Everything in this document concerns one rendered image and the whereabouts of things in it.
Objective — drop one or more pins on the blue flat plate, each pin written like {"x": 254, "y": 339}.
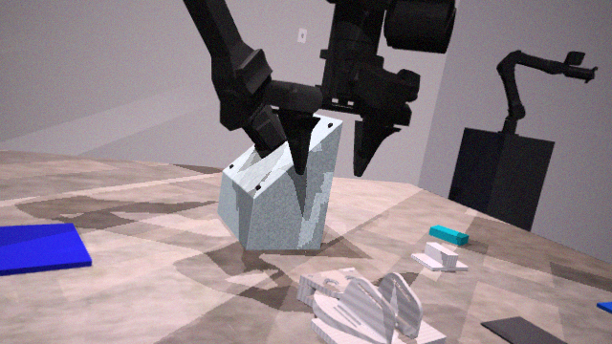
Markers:
{"x": 36, "y": 248}
{"x": 605, "y": 306}

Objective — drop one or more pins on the teal rectangular block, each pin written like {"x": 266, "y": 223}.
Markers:
{"x": 449, "y": 235}

